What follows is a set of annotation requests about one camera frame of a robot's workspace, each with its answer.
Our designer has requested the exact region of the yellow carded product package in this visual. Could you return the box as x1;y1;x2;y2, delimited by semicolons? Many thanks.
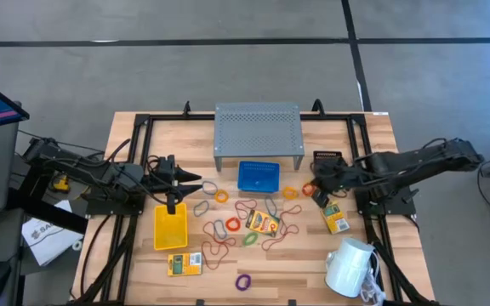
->
167;252;203;277
320;202;350;235

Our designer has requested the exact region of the purple coil wristband with ring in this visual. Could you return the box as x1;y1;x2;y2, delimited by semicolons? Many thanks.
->
235;274;253;292

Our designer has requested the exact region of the black plastic basket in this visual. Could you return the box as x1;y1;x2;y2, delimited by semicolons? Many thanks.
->
312;150;344;165

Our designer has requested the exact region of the white cable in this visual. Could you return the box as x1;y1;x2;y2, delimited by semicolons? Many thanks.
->
359;250;387;305

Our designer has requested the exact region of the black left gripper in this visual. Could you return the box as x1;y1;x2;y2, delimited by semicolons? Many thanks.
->
147;155;203;199

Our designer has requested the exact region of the yellow plastic basket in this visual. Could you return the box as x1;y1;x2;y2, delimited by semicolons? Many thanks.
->
153;202;189;252

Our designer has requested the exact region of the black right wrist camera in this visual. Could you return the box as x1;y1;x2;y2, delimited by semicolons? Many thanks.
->
312;189;331;209

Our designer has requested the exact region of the yellow crayon box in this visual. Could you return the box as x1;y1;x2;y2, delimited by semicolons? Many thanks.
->
244;208;281;238

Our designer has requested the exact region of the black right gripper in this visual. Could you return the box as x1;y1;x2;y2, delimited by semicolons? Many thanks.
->
311;160;356;192

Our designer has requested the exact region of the blue plastic basket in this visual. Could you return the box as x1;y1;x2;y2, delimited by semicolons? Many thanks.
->
236;160;281;194

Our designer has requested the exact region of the grey perforated metal riser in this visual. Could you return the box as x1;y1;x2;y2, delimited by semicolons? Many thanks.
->
213;101;305;173

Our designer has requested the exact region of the small yellow tool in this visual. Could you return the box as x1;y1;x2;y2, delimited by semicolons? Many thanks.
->
52;176;71;193

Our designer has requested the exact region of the long red rubber band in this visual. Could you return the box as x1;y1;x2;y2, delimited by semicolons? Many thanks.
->
260;204;304;252

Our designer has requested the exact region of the white paper sheet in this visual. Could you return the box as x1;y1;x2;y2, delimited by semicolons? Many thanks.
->
21;199;85;268

